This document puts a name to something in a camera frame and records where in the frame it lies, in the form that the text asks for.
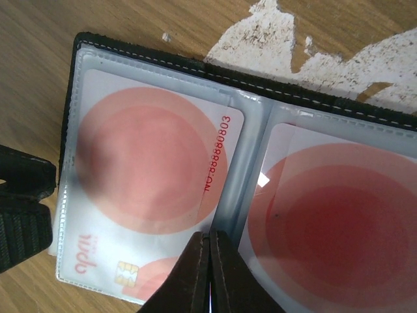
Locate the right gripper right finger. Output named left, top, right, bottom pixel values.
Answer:
left=209, top=230, right=284, bottom=313

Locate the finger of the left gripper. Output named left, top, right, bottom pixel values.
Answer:
left=1, top=145, right=56, bottom=273

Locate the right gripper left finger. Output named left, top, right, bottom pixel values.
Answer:
left=138, top=231, right=210, bottom=313

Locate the red white credit card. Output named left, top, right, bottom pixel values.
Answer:
left=57, top=69, right=244, bottom=303
left=238, top=123, right=416, bottom=312

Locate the black card holder wallet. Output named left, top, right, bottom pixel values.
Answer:
left=55, top=33, right=416, bottom=312

